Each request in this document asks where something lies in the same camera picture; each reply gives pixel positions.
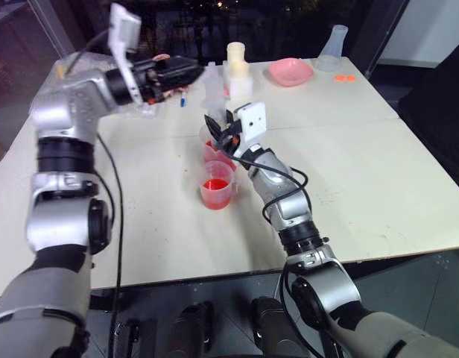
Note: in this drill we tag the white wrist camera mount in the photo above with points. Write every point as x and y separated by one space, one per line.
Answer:
253 121
124 33

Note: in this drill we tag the small blue white pen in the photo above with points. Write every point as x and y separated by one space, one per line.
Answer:
183 100

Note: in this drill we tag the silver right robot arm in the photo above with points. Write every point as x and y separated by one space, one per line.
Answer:
289 209

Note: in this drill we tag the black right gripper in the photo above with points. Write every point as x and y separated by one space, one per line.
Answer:
228 138

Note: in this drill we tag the pink plastic bowl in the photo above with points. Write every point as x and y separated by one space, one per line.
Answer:
290 71

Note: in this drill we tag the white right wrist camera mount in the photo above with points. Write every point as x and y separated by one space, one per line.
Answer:
253 121

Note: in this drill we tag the translucent conical flask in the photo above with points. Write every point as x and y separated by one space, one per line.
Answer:
332 52

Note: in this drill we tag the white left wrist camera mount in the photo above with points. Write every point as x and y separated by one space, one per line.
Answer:
124 33

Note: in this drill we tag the clear plastic container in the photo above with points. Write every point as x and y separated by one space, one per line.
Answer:
214 93

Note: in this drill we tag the orange marker patch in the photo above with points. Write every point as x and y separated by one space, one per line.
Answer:
345 78

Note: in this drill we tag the cream white plastic bottle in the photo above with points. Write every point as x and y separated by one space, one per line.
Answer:
238 71

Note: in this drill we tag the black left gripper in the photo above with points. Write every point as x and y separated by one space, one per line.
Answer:
151 80

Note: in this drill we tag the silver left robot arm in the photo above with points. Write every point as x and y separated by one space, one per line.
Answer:
65 112

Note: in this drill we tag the clear measuring cup red liquid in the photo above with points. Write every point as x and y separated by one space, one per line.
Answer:
215 190
209 149

